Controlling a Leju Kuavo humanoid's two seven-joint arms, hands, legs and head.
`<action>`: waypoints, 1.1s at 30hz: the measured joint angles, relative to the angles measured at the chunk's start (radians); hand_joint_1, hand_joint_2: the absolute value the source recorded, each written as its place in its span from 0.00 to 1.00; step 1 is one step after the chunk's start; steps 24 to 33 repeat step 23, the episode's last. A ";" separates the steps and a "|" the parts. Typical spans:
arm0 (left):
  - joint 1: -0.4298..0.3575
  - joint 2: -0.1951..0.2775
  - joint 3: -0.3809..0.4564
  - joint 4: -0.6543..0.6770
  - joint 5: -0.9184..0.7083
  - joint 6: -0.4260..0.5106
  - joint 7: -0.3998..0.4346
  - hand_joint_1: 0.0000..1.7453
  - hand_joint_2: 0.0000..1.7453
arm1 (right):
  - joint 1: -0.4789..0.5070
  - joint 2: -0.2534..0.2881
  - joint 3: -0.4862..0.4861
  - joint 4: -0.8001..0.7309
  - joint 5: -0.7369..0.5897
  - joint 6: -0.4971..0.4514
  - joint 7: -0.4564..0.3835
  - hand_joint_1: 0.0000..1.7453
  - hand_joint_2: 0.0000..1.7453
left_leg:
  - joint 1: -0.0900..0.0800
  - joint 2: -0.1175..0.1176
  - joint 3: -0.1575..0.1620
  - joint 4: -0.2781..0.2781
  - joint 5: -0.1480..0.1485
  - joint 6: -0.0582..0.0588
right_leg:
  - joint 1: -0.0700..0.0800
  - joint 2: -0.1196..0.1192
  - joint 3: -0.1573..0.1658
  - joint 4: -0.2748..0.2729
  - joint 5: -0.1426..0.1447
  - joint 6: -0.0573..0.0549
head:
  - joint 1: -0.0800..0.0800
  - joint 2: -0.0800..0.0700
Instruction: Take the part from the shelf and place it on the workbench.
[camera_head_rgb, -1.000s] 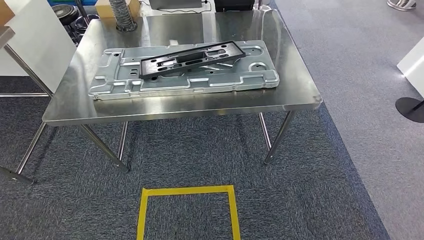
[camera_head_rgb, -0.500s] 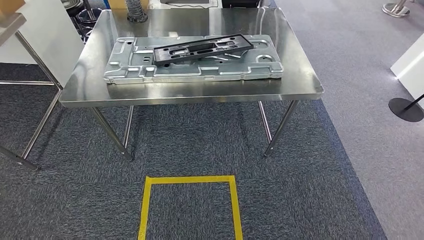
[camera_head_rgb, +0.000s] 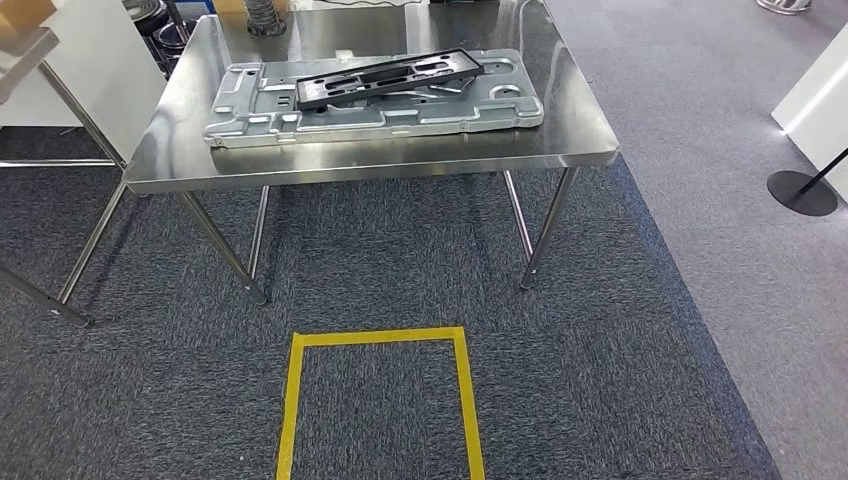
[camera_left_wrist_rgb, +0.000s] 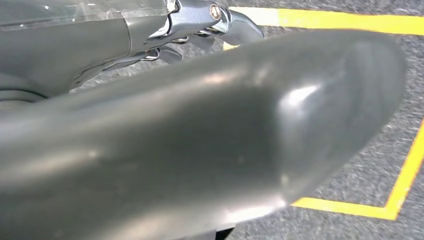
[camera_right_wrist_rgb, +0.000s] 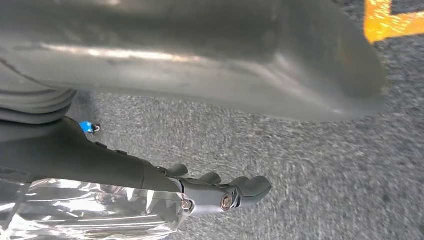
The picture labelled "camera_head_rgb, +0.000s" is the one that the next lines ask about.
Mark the black plastic plate frame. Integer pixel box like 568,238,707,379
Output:
294,47,486,113

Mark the stainless steel workbench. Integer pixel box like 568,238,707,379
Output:
121,0,622,308

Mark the stamped grey metal panel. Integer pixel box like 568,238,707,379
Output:
202,47,547,151

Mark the yellow floor tape square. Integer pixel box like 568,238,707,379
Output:
275,325,488,480

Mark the black round stool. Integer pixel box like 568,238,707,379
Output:
121,0,171,38

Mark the large white box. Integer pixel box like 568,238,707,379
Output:
0,0,169,129

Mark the black stanchion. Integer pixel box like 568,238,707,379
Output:
766,146,848,219

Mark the white panel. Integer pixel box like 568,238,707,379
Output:
771,39,848,204

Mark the grey corrugated hose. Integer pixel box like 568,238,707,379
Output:
243,0,289,38

